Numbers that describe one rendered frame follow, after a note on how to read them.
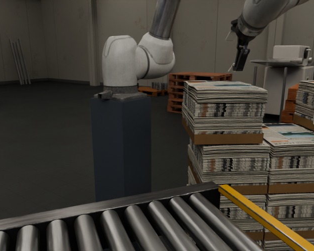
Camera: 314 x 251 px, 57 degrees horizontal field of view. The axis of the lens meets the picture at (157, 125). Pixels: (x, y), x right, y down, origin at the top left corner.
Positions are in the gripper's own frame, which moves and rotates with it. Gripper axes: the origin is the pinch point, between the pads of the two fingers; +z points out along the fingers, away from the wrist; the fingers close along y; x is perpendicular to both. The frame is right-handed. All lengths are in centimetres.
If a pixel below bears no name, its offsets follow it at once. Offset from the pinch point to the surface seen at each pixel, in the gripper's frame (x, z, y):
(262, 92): 12.2, 2.4, 15.3
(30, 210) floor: -123, 138, 64
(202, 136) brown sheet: -11.3, 10.6, 31.0
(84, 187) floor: -88, 172, 47
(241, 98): 4.0, 3.7, 17.3
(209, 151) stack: -7.9, 13.8, 36.5
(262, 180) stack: 16, 20, 48
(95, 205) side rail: -49, -22, 56
